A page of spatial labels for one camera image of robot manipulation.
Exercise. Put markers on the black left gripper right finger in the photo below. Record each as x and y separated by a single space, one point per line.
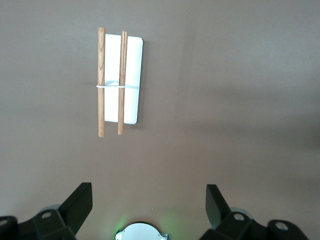
220 212

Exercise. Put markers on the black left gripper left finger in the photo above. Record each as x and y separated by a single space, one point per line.
72 210

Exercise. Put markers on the white towel rack base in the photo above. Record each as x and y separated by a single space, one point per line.
132 80

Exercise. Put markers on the brown table cover mat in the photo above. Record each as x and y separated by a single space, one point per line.
225 100

